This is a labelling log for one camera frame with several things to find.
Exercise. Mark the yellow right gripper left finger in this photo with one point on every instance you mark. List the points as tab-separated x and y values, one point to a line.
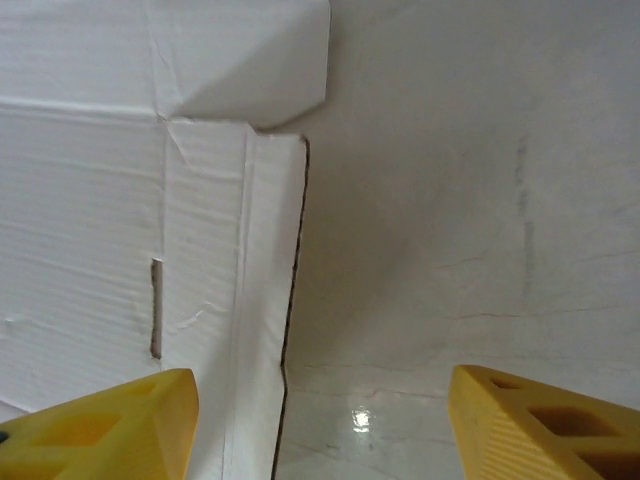
100	435

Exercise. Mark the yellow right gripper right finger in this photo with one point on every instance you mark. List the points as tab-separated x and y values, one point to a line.
550	440

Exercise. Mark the cardboard paper box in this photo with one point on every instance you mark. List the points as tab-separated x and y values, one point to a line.
100	200

